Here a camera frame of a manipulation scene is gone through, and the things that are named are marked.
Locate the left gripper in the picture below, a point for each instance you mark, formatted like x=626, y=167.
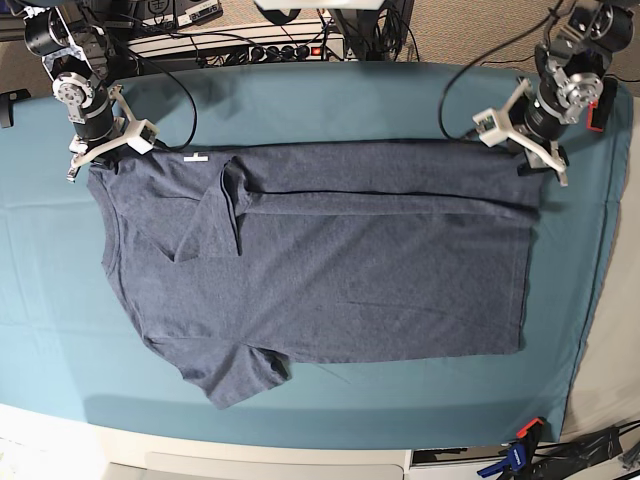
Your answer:
x=540, y=155

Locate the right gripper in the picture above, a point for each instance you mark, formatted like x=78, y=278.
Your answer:
x=99, y=132

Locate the blue-grey T-shirt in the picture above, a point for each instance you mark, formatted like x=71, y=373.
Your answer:
x=233, y=267

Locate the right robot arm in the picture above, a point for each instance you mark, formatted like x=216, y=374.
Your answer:
x=81, y=59

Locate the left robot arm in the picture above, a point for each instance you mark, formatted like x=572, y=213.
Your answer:
x=573, y=82

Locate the orange black clamp top right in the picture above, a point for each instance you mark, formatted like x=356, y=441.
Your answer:
x=599, y=110

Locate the orange black clamp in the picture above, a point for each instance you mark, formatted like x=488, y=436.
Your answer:
x=531, y=433
x=599, y=110

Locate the orange black clamp bottom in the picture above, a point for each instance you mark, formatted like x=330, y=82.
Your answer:
x=531, y=433

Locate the blue clamp bottom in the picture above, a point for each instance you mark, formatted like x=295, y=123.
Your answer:
x=514, y=461

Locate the black plastic bag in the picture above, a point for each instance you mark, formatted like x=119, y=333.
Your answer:
x=584, y=452

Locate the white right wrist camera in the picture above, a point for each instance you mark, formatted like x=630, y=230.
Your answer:
x=141, y=135

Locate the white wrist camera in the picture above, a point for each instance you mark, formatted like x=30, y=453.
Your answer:
x=141, y=135
x=492, y=126

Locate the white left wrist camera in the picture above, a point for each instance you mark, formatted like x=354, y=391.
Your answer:
x=492, y=126

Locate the black power strip red switch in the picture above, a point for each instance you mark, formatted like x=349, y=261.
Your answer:
x=287, y=53

